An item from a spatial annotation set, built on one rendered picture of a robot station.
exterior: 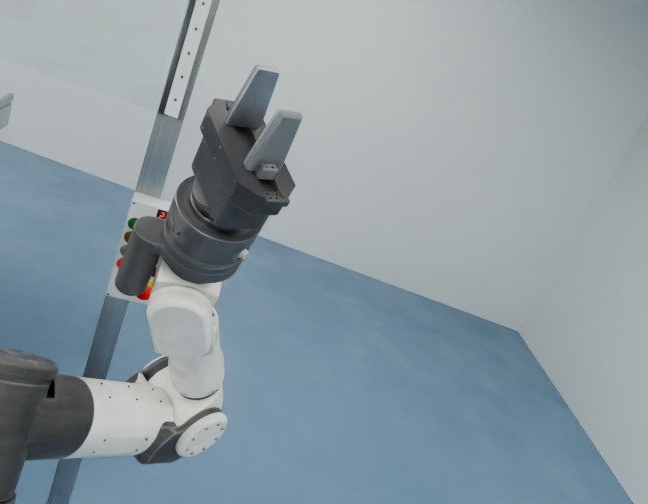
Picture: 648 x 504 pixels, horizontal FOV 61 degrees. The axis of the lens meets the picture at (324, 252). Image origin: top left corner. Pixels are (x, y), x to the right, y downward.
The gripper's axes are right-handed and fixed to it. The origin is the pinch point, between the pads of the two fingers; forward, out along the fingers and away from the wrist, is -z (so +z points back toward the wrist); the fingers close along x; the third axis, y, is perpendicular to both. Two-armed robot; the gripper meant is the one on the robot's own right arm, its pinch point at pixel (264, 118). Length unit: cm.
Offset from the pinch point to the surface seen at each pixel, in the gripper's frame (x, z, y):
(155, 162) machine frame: 60, 63, 21
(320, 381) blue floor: 56, 215, 151
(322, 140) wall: 246, 203, 236
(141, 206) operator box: 52, 69, 18
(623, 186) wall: 122, 114, 416
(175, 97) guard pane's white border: 66, 48, 23
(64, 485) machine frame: 20, 158, 9
